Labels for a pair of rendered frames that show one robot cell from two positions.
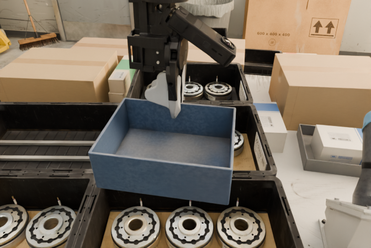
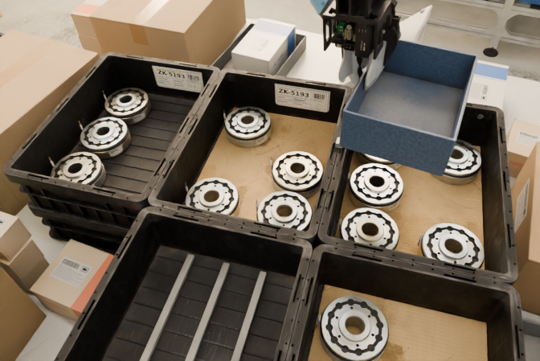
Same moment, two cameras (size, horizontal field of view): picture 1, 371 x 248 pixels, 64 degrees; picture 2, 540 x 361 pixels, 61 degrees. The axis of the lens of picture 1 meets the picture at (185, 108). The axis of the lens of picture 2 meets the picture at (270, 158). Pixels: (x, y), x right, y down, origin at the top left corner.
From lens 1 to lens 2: 0.73 m
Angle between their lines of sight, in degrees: 55
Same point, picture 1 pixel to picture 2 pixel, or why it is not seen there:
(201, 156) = (403, 93)
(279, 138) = not seen: hidden behind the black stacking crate
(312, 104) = (204, 37)
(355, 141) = (270, 38)
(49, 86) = not seen: outside the picture
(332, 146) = (271, 55)
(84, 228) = (405, 256)
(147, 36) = (381, 10)
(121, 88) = (22, 234)
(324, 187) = not seen: hidden behind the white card
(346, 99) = (219, 9)
